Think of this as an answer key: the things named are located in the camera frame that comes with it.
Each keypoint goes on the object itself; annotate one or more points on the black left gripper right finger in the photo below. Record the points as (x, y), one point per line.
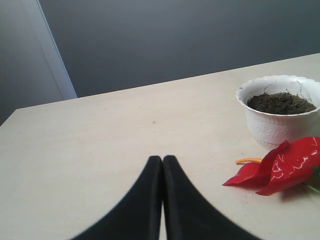
(188, 215)

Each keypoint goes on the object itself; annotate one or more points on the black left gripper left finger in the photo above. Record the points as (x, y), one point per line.
(138, 215)

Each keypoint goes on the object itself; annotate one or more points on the red artificial anthurium flower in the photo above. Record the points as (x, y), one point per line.
(288, 165)

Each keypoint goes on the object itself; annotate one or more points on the white scalloped flower pot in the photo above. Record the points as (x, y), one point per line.
(270, 130)

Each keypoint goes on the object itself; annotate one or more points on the dark soil in pot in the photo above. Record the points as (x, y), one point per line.
(282, 103)

